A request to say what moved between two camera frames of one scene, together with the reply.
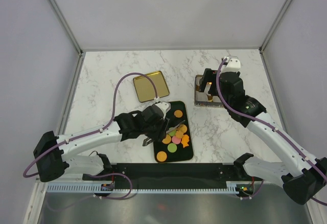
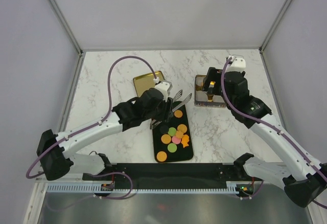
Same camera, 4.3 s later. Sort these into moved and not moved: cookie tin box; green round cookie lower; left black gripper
Moved: left black gripper
Not moved: cookie tin box; green round cookie lower
